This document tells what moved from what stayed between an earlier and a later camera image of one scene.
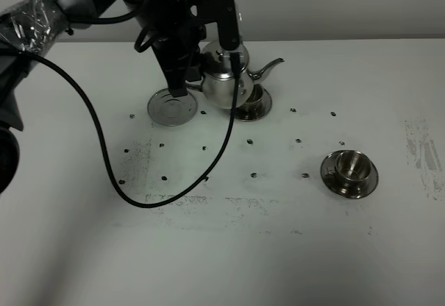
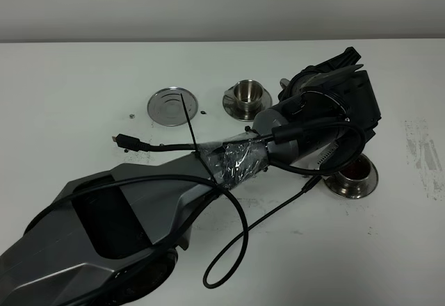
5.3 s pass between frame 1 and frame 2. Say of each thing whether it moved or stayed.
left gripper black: moved
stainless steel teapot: moved
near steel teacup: stayed
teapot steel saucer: stayed
